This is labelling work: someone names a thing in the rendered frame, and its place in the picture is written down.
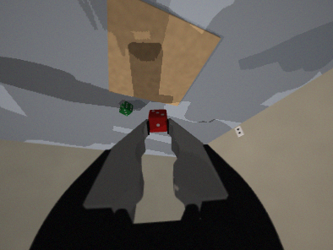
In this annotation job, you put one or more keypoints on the red die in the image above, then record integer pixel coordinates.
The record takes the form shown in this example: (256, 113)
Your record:
(158, 120)

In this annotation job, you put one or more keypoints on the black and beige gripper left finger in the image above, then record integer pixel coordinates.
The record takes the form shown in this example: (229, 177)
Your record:
(113, 181)

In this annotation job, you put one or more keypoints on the green die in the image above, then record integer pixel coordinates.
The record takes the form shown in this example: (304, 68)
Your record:
(126, 108)

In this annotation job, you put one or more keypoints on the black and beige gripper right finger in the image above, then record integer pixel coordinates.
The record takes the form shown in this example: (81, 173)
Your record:
(202, 177)

